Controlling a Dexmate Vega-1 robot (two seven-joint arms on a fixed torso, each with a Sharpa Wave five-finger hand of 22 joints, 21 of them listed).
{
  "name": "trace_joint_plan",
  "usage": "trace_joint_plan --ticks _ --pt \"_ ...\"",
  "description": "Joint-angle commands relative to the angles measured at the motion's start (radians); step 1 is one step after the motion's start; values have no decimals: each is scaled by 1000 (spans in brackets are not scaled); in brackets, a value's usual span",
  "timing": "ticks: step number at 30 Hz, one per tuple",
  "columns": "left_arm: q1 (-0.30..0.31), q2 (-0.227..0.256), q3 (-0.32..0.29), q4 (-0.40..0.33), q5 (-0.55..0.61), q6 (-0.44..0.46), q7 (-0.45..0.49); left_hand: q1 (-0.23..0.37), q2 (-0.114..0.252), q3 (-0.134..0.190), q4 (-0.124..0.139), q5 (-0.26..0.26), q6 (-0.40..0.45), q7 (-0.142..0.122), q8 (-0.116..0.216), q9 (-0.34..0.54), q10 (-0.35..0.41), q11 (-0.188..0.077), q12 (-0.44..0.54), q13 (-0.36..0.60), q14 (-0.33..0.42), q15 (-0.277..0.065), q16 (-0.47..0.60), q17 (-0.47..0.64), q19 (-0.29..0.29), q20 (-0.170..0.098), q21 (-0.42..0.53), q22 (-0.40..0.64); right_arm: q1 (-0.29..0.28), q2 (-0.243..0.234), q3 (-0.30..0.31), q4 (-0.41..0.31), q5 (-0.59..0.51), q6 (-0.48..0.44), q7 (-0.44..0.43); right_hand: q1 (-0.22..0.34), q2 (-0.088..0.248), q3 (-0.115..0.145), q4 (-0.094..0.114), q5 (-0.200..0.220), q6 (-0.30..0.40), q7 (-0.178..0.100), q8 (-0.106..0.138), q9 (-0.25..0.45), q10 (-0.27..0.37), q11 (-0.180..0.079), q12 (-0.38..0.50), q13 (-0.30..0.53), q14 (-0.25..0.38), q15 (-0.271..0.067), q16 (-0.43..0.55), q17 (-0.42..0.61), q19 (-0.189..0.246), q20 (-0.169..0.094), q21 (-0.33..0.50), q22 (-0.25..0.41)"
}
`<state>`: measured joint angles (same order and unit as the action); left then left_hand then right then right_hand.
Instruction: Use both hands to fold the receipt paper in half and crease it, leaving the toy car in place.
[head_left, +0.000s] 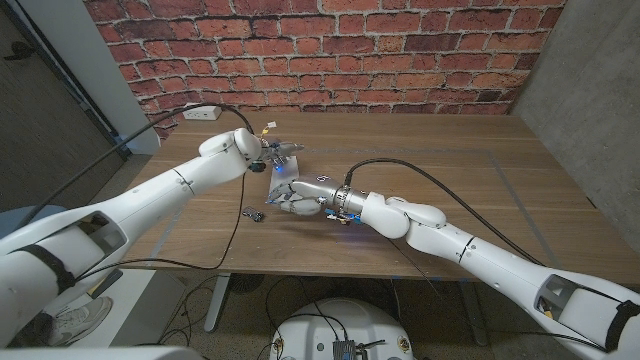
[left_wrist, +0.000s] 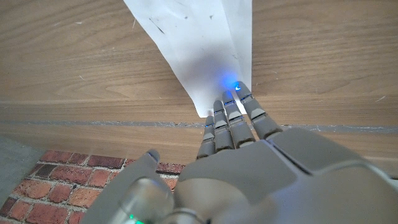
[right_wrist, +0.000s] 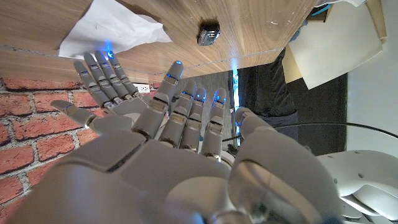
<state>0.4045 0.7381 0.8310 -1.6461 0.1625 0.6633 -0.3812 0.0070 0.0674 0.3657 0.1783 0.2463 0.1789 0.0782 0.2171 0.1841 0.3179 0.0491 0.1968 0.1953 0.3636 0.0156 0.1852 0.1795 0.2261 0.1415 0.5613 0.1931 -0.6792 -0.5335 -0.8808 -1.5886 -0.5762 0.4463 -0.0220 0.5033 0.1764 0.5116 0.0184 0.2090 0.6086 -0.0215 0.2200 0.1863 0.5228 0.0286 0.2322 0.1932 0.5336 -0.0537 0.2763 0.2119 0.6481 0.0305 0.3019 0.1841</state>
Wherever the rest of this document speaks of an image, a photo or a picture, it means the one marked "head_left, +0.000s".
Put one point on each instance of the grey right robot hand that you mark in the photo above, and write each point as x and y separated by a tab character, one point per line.
315	190

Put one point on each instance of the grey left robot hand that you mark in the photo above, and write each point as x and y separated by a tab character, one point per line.
280	150

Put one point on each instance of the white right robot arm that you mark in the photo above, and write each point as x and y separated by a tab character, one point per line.
450	235

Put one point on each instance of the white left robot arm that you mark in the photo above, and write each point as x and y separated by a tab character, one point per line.
150	200

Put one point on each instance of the small dark toy car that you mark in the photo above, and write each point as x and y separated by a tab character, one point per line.
253	214

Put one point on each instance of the white power strip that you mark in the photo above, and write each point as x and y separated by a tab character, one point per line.
205	114

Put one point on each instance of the red brick printed backdrop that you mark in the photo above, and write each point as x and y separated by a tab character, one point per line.
325	60

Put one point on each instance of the round black table foot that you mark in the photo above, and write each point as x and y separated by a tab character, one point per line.
247	283

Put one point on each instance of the white robot torso base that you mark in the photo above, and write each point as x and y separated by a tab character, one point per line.
360	320

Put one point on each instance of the grey metal table leg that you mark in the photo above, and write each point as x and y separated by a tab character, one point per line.
472	315
217	305

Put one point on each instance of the small grey electronics box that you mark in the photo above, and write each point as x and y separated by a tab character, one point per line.
344	350

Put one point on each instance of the white floor platform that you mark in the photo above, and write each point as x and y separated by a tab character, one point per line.
150	305

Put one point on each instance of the black yellow floor device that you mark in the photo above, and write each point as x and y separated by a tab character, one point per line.
107	282

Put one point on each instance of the grey sneaker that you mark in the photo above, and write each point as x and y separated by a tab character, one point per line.
82	317

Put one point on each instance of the blue chair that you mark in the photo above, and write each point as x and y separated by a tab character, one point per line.
25	216

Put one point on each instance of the white robot chest edge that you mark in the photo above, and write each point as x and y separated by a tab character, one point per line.
100	354

